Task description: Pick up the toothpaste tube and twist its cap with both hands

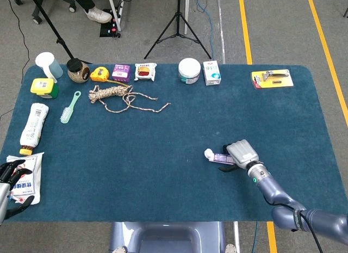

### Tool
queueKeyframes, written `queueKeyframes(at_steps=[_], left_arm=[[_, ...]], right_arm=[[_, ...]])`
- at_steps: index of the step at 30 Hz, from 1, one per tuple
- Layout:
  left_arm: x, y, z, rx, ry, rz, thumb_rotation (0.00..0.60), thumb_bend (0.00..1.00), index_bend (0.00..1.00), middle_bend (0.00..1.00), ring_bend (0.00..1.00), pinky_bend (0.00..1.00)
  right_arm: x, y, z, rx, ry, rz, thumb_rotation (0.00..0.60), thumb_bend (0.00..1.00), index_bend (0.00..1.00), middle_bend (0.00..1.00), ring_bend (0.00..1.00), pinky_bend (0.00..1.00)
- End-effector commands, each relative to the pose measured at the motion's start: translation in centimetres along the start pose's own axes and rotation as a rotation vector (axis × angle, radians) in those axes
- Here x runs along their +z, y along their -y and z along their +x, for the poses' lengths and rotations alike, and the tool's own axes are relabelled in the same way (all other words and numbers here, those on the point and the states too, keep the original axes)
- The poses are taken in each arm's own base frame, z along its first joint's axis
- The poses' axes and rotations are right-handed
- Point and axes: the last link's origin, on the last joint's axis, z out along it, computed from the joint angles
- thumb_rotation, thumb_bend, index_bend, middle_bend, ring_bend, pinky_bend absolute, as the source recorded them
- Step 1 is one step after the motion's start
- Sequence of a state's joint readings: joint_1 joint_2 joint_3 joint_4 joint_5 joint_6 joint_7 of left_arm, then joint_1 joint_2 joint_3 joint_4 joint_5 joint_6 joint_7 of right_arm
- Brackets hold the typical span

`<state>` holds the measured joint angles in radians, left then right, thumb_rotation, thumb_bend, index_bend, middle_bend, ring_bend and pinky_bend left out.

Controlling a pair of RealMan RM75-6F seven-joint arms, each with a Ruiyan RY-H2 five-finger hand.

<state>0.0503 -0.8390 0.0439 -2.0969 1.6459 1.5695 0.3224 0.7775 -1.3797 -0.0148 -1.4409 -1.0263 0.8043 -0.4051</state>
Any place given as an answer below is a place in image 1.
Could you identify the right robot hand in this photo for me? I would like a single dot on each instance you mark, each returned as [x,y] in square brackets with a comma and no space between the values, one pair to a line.
[242,153]

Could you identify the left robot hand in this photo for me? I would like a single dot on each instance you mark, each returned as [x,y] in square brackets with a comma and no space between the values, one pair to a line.
[4,196]

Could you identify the purple white toothpaste tube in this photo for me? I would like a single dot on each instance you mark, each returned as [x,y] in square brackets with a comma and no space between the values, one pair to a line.
[221,157]

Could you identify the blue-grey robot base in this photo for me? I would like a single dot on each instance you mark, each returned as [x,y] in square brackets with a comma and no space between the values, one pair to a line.
[168,236]

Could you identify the white squeeze bottle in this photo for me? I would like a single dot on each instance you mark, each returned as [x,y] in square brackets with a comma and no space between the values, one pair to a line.
[34,128]

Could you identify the white bag with blue print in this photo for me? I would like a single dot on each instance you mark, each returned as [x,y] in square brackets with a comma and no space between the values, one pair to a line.
[31,182]

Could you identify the razor on yellow card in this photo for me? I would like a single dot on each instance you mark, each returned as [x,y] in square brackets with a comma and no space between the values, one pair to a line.
[272,80]

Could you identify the white blue carton box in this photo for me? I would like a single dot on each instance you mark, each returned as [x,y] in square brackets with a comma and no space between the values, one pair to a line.
[212,73]

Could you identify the blue table mat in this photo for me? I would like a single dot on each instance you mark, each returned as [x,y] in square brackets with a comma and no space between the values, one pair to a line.
[149,155]

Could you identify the clear jar with white lid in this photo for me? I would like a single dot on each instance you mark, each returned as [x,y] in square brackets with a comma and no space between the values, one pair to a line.
[189,69]

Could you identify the light green brush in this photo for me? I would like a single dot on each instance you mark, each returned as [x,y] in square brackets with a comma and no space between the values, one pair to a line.
[66,114]

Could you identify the green box with yellow lid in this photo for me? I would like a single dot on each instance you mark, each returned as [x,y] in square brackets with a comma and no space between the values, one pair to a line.
[42,87]

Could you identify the white red snack packet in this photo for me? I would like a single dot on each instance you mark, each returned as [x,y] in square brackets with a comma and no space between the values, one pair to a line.
[145,72]

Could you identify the white light-blue pitcher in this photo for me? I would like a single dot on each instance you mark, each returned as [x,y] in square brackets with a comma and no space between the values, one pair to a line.
[47,64]

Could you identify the grain jar with black lid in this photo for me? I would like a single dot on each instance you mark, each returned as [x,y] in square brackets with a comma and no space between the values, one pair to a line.
[77,72]

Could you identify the purple carton box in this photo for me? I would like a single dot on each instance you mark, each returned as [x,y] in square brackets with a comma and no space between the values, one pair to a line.
[121,73]

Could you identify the black tripod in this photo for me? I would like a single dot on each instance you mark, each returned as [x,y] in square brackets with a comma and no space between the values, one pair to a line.
[178,19]

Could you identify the white desk leg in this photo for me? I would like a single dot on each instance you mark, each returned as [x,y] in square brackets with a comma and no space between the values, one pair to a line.
[113,11]
[187,13]

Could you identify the yellow tape measure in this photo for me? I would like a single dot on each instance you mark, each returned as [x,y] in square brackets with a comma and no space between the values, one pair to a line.
[99,74]

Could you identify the black slanted stand pole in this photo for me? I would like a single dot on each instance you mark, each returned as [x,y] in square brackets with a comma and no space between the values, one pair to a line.
[58,40]

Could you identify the black power strip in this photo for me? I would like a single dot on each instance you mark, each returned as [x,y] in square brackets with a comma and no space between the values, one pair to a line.
[110,28]

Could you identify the seated person in black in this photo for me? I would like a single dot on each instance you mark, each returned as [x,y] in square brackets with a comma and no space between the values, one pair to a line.
[98,15]

